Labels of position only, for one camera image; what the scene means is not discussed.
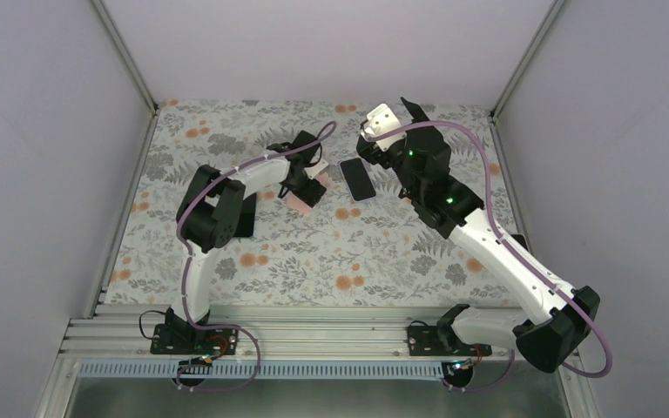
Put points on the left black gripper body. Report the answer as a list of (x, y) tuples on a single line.
[(310, 195)]

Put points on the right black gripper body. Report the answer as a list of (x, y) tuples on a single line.
[(369, 152)]

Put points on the black phone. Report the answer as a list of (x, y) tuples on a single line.
[(245, 225), (357, 179)]

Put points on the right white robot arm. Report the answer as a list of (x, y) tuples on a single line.
[(556, 317)]

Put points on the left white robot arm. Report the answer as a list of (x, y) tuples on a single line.
[(211, 209)]

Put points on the floral table mat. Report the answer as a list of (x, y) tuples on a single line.
[(343, 253)]

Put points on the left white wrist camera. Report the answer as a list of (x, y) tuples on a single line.
[(315, 170)]

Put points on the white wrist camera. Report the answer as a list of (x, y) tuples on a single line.
[(380, 121), (315, 170)]

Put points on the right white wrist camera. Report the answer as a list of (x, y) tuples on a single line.
[(380, 121)]

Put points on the aluminium rail frame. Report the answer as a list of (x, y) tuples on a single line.
[(501, 388)]

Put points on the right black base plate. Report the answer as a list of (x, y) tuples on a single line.
[(423, 341)]

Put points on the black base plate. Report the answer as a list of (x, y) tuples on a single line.
[(167, 340), (423, 341)]

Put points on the grey slotted cable duct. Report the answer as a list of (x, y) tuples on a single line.
[(276, 370)]

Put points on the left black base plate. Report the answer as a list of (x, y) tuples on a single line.
[(167, 340)]

